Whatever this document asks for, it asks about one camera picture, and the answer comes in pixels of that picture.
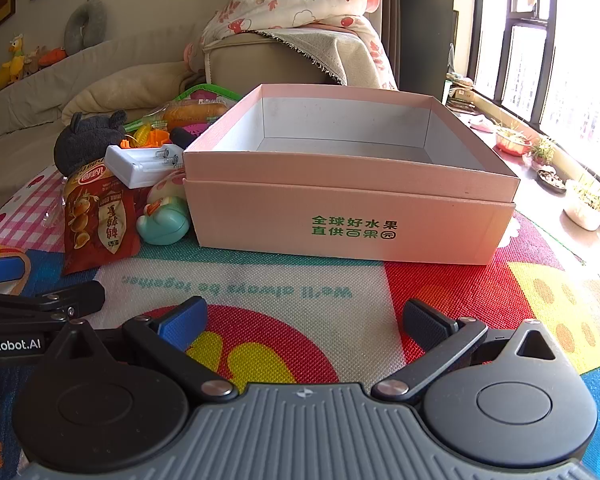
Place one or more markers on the dark plant dish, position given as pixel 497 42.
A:
pixel 551 181

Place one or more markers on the floral blanket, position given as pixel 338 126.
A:
pixel 290 5

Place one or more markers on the packaged bread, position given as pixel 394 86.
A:
pixel 195 112

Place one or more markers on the white plant pot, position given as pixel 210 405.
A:
pixel 585 212

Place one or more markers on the white battery charger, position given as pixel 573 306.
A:
pixel 130 165

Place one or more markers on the red snack packet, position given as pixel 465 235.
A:
pixel 100 220

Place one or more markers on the yellow ribbed toy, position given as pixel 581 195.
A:
pixel 142 136

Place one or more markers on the brown cardboard box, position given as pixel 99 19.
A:
pixel 330 220

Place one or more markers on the pink egg toy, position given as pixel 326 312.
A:
pixel 167 185

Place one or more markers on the orange plush toy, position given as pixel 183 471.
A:
pixel 52 55

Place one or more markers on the dark curtain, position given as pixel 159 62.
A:
pixel 420 35

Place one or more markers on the small potted plant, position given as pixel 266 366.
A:
pixel 542 152

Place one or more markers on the orange plastic toy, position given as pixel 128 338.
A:
pixel 160 138

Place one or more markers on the cream blanket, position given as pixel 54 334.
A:
pixel 130 85

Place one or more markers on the grey fringed cloth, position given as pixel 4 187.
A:
pixel 340 55

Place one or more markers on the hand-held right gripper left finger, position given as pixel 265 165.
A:
pixel 182 325

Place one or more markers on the grey neck pillow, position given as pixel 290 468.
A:
pixel 77 30

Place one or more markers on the window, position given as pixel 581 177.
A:
pixel 570 60

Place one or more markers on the red plant pot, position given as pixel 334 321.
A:
pixel 512 142

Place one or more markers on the pink cloth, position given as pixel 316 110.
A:
pixel 481 124

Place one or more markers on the black plush toy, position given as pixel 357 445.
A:
pixel 85 140

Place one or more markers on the yellow plush toy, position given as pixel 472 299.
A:
pixel 10 67

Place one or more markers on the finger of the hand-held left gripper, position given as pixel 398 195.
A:
pixel 0 269
pixel 55 300

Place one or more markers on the colourful play mat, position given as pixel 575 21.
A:
pixel 300 280

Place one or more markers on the teal duck toy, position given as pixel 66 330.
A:
pixel 167 222

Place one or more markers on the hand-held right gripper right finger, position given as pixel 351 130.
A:
pixel 422 324

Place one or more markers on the beige sofa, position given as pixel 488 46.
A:
pixel 260 60

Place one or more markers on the brown plush toy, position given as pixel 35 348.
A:
pixel 31 62

